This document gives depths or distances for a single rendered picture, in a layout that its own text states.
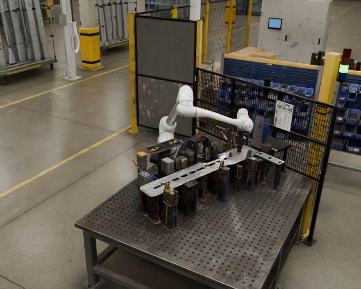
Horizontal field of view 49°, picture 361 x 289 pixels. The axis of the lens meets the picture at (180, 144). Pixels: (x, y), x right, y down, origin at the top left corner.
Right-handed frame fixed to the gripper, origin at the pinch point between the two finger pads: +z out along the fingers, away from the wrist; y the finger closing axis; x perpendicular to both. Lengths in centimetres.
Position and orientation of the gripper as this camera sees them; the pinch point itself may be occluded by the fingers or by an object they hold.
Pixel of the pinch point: (239, 148)
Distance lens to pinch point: 396.2
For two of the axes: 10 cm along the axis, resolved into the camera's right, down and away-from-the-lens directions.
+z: -0.2, 9.1, 4.2
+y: 6.6, 3.3, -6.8
